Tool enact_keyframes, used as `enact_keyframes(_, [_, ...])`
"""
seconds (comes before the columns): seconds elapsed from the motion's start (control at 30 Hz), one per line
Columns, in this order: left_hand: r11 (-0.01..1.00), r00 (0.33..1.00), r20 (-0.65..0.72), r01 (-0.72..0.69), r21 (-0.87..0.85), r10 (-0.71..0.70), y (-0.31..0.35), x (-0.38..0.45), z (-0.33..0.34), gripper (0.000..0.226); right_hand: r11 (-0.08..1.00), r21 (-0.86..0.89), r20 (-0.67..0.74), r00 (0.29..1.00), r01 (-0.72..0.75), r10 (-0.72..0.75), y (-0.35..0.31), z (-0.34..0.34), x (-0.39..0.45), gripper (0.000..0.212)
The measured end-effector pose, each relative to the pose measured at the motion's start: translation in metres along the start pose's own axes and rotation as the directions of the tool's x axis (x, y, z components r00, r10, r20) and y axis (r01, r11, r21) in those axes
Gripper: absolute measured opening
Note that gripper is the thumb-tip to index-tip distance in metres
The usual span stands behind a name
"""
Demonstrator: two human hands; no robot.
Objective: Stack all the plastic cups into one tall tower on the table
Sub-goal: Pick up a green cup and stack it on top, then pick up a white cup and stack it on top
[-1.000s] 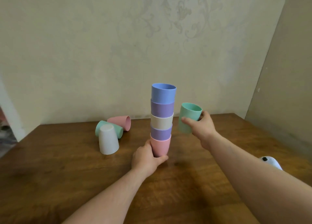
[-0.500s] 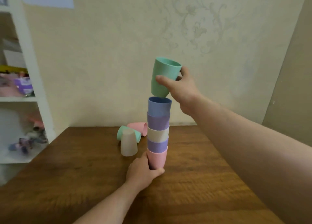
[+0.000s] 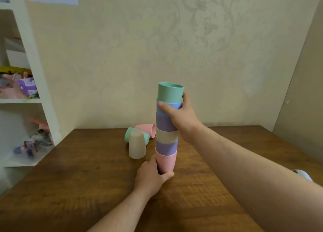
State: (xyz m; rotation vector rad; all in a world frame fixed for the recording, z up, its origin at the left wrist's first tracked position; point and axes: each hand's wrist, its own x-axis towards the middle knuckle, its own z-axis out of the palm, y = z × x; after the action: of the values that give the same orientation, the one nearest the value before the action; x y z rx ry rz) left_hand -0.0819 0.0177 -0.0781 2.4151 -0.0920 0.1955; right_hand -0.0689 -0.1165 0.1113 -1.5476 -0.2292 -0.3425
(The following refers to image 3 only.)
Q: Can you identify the person's left hand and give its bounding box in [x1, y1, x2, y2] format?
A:
[134, 154, 175, 199]

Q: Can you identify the person's right hand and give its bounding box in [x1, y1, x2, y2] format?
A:
[157, 92, 203, 144]

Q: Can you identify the blue plastic cup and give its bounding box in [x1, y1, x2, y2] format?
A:
[156, 98, 182, 117]

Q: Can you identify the purple plastic cup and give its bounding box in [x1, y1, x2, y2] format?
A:
[155, 139, 178, 156]
[155, 113, 178, 132]

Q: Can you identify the beige plastic cup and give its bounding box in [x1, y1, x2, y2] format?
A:
[129, 131, 147, 160]
[155, 128, 179, 144]

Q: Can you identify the pink plastic cup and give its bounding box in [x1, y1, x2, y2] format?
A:
[155, 147, 178, 175]
[134, 123, 156, 139]

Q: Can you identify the green plastic cup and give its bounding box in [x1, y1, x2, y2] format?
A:
[124, 127, 150, 146]
[157, 82, 185, 104]

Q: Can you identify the person's left forearm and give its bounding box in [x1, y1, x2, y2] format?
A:
[87, 190, 149, 232]

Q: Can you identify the person's right forearm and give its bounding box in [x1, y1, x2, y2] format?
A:
[186, 123, 323, 232]

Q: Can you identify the white game controller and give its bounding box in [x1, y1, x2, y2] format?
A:
[292, 169, 313, 182]

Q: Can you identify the purple printed container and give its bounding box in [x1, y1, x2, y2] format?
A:
[17, 77, 38, 96]

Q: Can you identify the pink storage container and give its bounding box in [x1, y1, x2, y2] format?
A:
[0, 74, 27, 99]

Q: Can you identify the white shelf unit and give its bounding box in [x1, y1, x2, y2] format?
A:
[0, 0, 62, 168]

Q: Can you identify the yellow flat item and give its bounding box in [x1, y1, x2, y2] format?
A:
[0, 66, 33, 76]

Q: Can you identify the white cardboard box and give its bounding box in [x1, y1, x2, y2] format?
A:
[4, 37, 31, 69]

